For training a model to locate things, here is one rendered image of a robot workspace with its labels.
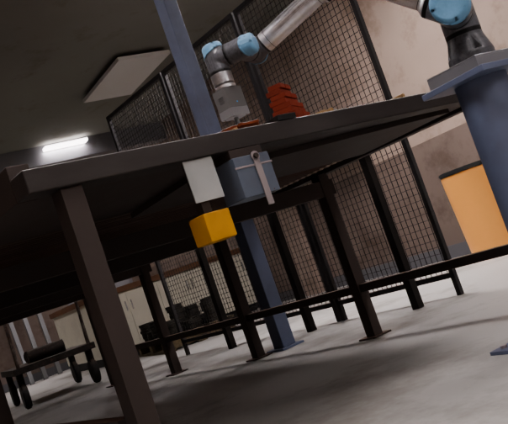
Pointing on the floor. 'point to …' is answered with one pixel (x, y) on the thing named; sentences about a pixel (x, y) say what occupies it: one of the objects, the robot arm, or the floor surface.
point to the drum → (475, 207)
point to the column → (505, 169)
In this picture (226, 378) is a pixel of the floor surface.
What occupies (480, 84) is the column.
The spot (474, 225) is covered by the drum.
